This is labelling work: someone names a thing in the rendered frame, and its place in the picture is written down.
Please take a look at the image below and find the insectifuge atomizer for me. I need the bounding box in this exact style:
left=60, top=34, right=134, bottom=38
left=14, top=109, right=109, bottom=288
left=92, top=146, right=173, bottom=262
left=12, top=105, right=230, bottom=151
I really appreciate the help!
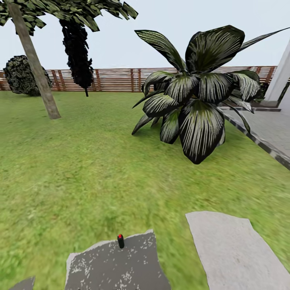
left=117, top=235, right=124, bottom=249

